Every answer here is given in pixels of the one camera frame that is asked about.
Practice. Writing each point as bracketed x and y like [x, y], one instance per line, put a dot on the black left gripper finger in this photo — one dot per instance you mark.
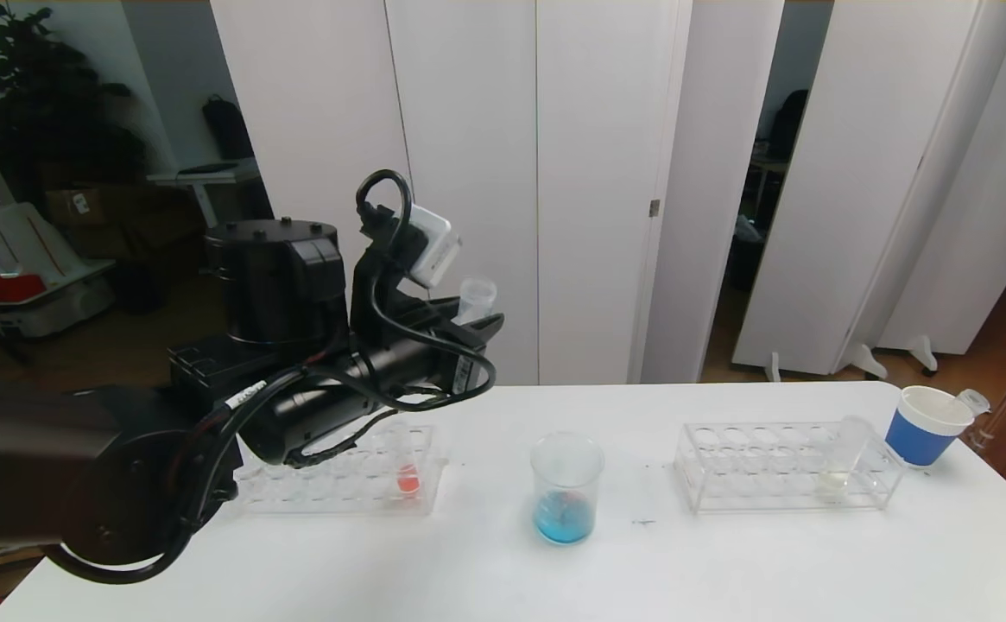
[433, 306]
[477, 330]

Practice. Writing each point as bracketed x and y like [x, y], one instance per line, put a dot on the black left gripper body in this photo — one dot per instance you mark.
[463, 366]

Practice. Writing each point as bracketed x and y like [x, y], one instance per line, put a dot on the test tube with blue liquid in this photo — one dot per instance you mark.
[477, 298]

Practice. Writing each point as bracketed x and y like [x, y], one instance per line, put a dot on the clear plastic test tube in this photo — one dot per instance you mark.
[973, 401]

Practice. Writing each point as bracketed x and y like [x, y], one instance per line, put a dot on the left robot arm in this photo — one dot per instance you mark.
[278, 276]

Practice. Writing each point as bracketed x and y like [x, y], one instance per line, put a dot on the test tube with red liquid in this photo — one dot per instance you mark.
[408, 480]

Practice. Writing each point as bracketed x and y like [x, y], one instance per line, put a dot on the clear acrylic test tube rack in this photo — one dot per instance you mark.
[779, 484]
[364, 492]

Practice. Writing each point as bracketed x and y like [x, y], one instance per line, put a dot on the clear glass beaker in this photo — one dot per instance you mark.
[565, 514]

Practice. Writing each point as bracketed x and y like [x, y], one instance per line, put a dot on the test tube with yellowish liquid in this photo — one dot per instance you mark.
[838, 473]

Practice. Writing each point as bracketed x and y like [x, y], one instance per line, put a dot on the white folding partition with hinge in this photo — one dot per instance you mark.
[554, 173]

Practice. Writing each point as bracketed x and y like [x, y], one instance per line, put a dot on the white standing desk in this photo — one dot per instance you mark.
[205, 177]

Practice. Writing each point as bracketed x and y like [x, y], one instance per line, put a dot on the black backpack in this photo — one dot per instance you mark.
[226, 130]

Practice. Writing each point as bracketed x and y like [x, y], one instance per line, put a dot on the brown cardboard box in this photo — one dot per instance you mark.
[79, 206]

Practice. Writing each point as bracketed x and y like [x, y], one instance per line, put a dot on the black chair behind partitions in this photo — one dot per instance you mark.
[787, 125]

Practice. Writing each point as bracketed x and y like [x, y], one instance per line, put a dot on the white folding partition with feet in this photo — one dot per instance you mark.
[857, 173]

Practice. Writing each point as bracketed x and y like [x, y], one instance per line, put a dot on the white machine base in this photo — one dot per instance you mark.
[23, 250]

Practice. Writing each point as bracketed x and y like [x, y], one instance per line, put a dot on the dark green potted plant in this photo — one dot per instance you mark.
[45, 104]

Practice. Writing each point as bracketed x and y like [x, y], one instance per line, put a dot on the blue and white paper cup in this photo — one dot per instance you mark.
[915, 438]

